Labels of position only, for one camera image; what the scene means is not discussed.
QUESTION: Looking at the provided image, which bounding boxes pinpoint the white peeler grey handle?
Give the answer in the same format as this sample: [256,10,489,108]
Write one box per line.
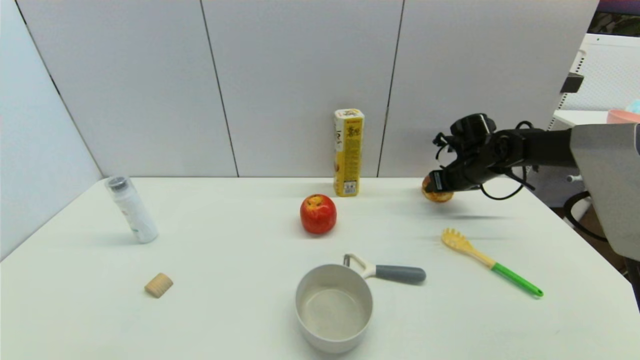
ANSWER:
[343,253,427,286]

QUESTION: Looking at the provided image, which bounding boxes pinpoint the yellow pasta spoon green handle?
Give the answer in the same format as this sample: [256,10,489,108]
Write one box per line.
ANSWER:
[441,228,544,299]

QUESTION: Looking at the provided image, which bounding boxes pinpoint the black arm base cable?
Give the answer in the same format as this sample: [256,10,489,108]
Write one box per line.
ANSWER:
[563,191,609,243]

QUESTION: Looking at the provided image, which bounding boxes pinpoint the white side table top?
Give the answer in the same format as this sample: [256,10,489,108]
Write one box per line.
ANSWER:
[552,110,609,130]

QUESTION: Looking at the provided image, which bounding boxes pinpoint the pink bowl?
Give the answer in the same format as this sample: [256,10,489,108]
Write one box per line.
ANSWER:
[607,109,640,125]

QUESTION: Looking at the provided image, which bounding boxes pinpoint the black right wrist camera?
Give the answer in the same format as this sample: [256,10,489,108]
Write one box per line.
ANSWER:
[450,113,497,151]

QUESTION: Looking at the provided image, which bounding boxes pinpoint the tall yellow carton box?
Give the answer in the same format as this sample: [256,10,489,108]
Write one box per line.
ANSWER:
[333,108,365,198]

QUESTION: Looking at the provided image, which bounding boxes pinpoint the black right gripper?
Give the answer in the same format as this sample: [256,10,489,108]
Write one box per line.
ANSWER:
[423,157,484,194]

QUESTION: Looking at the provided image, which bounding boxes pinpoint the white perforated partition panel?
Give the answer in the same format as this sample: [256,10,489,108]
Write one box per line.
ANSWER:
[550,33,640,112]

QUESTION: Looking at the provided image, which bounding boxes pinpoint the white bottle with grey cap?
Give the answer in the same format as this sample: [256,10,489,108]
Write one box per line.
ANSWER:
[104,175,159,244]

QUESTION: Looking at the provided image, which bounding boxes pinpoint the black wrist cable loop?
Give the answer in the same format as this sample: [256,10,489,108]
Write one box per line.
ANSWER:
[479,167,536,201]

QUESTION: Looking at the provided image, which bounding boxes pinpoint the red apple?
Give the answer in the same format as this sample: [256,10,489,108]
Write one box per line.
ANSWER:
[300,194,337,235]

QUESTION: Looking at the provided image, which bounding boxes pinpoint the golden cream puff bread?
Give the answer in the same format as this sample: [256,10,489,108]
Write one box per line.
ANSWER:
[421,175,455,204]

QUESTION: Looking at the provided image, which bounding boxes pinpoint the beige round bowl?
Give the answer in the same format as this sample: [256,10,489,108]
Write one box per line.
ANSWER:
[295,263,374,354]

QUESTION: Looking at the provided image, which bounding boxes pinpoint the dark screen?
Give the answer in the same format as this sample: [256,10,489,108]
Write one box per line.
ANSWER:
[587,0,640,38]

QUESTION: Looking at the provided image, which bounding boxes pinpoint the small ribbed wooden cylinder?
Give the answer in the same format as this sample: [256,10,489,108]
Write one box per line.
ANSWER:
[144,272,174,299]

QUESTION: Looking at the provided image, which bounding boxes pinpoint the black clip on partition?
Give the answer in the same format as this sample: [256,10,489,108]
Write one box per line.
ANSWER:
[560,73,584,94]

